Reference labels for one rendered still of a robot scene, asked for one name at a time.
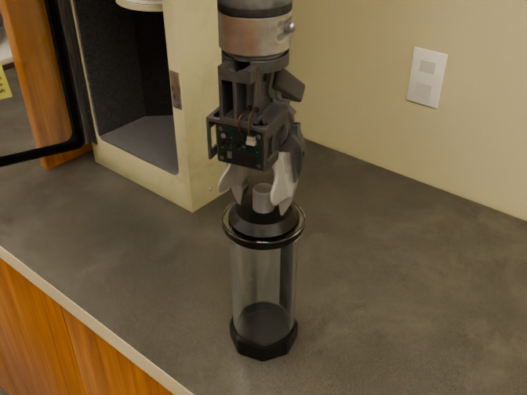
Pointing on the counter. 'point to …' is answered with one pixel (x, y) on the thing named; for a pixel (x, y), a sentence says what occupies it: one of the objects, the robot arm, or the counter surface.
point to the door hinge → (78, 70)
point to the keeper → (176, 89)
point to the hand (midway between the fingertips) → (263, 197)
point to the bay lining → (123, 63)
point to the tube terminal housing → (187, 38)
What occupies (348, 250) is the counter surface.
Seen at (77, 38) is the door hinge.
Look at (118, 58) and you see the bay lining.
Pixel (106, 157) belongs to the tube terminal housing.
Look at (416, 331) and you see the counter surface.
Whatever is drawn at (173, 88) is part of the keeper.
